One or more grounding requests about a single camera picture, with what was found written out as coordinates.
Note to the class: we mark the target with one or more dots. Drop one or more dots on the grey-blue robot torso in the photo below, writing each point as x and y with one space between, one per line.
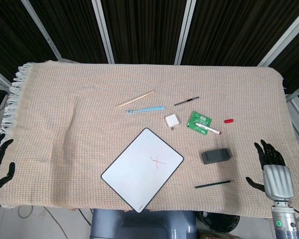
139 226

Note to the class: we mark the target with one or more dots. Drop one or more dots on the green foil packet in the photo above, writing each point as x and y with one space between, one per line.
201 118

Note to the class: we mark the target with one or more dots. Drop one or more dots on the red marker cap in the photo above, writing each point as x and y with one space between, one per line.
228 121

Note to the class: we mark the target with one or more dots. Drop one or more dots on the light blue toothbrush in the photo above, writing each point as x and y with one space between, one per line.
149 109

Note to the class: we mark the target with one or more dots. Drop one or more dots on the black pen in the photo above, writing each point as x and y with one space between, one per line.
187 100
213 184

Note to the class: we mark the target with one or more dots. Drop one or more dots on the white charger plug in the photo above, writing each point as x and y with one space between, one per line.
171 120

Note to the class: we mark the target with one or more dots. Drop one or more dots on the black pen upper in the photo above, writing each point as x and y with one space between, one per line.
187 100

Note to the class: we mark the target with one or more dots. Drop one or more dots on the wooden chopstick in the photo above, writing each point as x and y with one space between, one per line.
136 98

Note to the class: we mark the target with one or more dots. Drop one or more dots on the black pen lower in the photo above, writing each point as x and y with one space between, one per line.
213 184

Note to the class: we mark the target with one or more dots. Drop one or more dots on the black bin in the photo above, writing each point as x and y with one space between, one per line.
221 221

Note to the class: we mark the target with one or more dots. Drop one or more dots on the beige woven tablecloth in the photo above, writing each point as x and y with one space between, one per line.
77 139

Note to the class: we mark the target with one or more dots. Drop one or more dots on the dark grey eraser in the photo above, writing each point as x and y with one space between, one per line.
216 156

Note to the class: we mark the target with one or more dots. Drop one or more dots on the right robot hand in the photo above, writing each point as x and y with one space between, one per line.
277 179

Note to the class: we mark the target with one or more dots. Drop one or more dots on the small white whiteboard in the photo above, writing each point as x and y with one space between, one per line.
139 171

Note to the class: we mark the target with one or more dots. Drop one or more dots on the white marker with red tip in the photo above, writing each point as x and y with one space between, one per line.
208 128

